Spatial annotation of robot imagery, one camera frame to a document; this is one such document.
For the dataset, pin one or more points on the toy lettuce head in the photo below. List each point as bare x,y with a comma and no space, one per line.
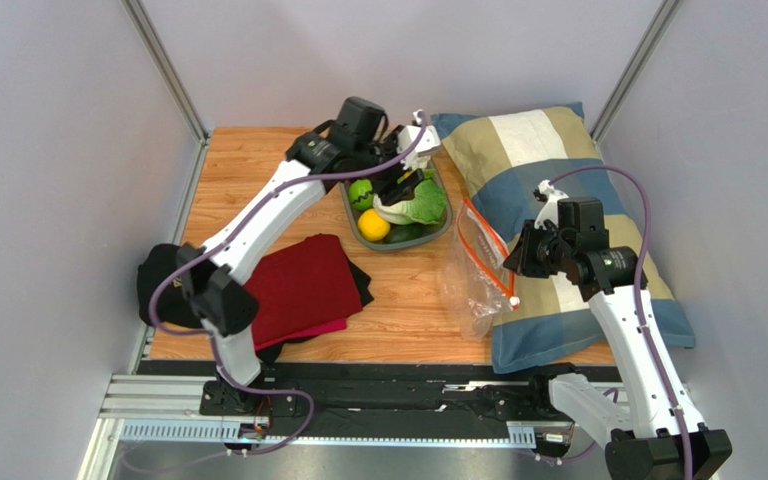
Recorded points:
427,207

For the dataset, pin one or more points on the clear orange-zip plastic bag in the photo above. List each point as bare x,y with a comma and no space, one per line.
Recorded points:
476,287

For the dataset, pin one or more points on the dark red folded cloth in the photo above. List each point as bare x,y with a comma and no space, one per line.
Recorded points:
302,286

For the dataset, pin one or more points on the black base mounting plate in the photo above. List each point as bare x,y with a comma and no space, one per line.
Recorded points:
386,401

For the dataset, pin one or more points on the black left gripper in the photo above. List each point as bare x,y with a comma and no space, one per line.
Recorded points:
391,193

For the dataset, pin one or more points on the dark green toy cucumber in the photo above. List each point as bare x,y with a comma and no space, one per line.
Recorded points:
404,233

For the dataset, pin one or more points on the yellow toy lemon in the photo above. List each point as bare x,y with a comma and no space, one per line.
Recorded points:
372,227

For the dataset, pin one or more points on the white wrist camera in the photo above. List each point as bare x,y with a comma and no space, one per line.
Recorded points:
417,142
549,196

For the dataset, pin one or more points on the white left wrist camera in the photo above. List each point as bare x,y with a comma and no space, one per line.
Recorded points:
417,142

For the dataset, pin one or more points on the aluminium front rail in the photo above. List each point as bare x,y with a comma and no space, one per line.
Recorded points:
175,420

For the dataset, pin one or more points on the green toy melon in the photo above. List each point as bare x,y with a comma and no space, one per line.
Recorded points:
361,195

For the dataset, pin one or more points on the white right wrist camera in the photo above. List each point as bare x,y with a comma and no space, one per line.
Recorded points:
549,196

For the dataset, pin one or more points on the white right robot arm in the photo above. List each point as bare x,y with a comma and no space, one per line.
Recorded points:
660,434

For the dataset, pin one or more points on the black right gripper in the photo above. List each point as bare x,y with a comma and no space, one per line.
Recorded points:
526,250

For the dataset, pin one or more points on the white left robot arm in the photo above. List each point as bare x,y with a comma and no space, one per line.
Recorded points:
349,147

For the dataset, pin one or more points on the pink folded cloth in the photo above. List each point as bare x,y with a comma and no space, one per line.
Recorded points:
304,335

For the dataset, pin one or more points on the grey transparent food tray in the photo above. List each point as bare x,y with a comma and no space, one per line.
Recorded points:
432,232

